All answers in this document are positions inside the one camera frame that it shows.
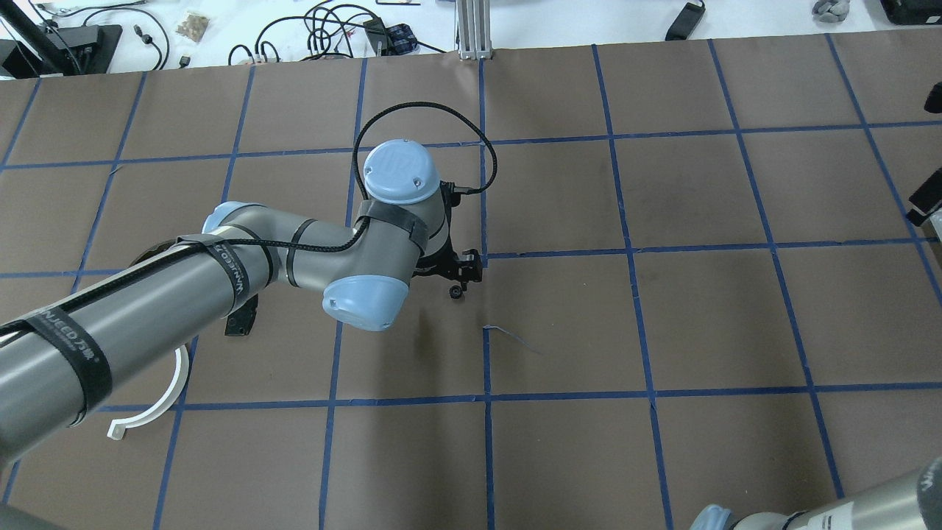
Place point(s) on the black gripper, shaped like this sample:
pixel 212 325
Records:
pixel 929 196
pixel 436 263

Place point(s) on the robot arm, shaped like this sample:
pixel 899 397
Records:
pixel 839 315
pixel 63 361

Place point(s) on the black brake pad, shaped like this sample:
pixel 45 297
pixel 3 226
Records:
pixel 240 322

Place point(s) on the black power adapter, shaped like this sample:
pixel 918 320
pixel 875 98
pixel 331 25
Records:
pixel 686 21

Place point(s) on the olive metal brake shoe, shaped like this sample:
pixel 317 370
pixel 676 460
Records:
pixel 153 251

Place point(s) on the snack packet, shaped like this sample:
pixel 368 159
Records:
pixel 193 26

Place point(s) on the aluminium frame post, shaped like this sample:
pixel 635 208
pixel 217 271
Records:
pixel 473 30

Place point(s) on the white curved plastic bracket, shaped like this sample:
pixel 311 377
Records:
pixel 118 428

